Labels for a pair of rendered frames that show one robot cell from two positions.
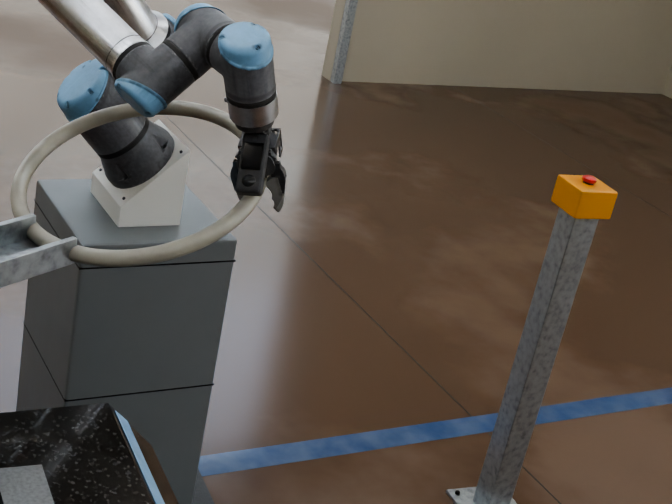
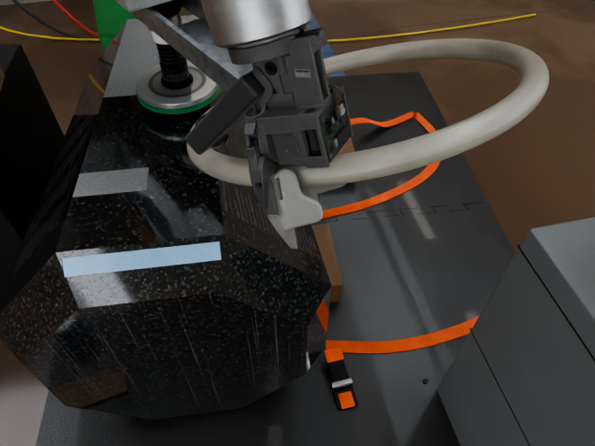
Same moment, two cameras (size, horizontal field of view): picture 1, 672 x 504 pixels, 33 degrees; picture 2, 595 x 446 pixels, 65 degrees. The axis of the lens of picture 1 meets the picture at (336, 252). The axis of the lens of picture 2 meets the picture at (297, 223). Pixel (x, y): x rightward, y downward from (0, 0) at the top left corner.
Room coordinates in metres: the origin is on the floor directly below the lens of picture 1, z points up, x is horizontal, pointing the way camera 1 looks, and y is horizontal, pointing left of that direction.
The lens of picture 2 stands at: (2.12, -0.17, 1.57)
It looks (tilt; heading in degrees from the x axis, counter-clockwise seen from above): 49 degrees down; 111
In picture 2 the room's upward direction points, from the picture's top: straight up
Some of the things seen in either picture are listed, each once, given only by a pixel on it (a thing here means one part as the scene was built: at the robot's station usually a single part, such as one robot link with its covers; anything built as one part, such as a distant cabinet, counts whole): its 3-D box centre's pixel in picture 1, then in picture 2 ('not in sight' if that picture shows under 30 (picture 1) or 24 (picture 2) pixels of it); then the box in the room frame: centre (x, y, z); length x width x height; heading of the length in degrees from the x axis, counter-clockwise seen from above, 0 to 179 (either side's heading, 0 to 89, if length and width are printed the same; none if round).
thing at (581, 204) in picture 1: (535, 356); not in sight; (2.87, -0.62, 0.54); 0.20 x 0.20 x 1.09; 28
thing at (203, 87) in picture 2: not in sight; (177, 82); (1.43, 0.74, 0.88); 0.21 x 0.21 x 0.01
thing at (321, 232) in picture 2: not in sight; (319, 263); (1.81, 0.88, 0.07); 0.30 x 0.12 x 0.12; 119
